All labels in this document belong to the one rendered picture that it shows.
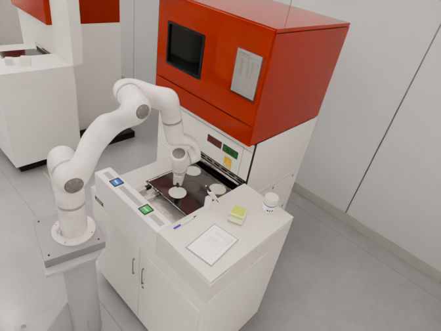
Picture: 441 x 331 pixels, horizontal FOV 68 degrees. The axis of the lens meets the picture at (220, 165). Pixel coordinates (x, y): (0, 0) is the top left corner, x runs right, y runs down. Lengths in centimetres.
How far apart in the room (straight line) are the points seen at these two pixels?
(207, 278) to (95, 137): 71
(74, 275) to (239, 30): 142
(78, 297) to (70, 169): 84
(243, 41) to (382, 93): 162
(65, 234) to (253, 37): 122
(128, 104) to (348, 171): 240
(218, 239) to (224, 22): 102
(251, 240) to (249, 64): 82
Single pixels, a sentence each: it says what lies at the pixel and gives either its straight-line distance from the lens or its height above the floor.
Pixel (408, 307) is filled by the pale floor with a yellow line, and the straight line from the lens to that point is 312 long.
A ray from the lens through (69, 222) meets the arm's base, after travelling 159.
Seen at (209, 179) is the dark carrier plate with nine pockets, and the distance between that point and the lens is 198.
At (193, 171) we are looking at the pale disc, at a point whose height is 90.
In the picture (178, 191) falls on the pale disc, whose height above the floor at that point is 90.
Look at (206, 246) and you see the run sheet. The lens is 150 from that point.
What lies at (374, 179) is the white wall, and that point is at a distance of 320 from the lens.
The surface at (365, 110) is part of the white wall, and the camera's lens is 304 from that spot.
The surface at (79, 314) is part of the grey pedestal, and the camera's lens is 212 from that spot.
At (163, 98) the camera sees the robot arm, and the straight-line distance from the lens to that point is 138.
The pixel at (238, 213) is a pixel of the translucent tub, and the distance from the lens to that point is 158.
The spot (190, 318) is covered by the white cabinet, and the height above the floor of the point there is 62.
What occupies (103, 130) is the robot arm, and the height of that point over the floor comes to 142.
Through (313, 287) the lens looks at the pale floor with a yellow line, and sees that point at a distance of 280.
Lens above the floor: 209
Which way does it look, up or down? 34 degrees down
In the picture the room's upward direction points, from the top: 11 degrees clockwise
